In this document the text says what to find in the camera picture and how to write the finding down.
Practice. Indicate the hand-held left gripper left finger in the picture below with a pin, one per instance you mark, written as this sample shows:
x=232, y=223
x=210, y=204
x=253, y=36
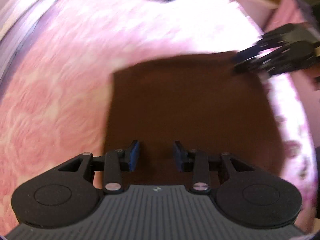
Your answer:
x=134, y=155

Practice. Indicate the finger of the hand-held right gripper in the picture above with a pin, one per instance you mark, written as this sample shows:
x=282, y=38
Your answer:
x=257, y=58
x=275, y=36

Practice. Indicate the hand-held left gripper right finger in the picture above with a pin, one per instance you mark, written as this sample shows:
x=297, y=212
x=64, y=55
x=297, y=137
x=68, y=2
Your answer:
x=178, y=155

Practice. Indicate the reddish brown garment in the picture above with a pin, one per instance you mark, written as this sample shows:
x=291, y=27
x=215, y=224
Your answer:
x=187, y=100

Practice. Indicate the pink floral blanket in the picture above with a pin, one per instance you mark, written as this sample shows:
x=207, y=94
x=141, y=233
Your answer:
x=62, y=80

